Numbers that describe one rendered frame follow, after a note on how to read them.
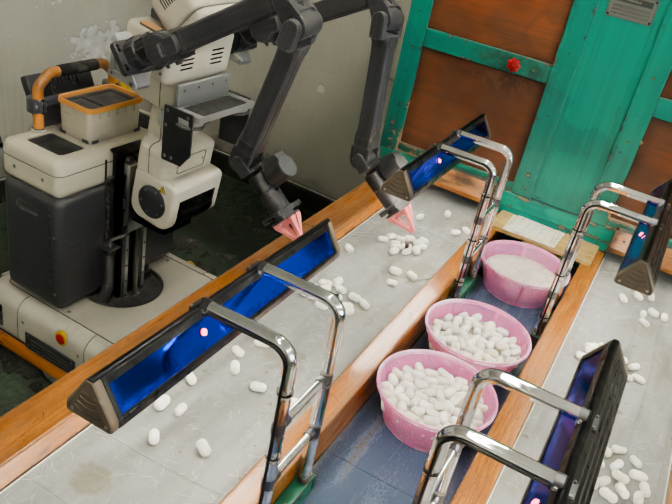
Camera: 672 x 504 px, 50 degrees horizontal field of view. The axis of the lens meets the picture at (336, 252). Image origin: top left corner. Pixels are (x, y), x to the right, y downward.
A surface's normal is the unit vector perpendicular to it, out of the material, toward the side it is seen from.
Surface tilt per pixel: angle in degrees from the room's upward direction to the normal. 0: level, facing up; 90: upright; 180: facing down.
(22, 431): 0
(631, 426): 0
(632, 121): 90
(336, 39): 90
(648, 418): 0
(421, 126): 90
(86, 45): 91
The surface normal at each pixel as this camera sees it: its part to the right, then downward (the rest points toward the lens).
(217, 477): 0.18, -0.85
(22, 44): 0.84, 0.39
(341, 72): -0.51, 0.35
